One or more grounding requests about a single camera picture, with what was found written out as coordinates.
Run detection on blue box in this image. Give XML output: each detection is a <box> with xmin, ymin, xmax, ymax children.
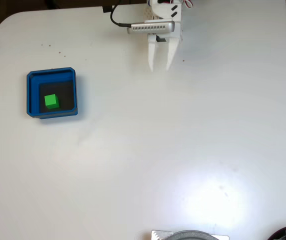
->
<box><xmin>26</xmin><ymin>66</ymin><xmax>79</xmax><ymax>120</ymax></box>

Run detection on green cube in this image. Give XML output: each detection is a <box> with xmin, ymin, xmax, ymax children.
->
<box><xmin>44</xmin><ymin>94</ymin><xmax>60</xmax><ymax>110</ymax></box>

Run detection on silver camera box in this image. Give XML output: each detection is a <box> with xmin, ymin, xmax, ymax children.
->
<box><xmin>126</xmin><ymin>20</ymin><xmax>176</xmax><ymax>35</ymax></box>

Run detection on silver metal plate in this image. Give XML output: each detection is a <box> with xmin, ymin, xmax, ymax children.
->
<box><xmin>150</xmin><ymin>229</ymin><xmax>231</xmax><ymax>240</ymax></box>

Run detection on red servo wires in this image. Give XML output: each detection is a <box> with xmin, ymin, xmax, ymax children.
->
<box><xmin>181</xmin><ymin>0</ymin><xmax>195</xmax><ymax>10</ymax></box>

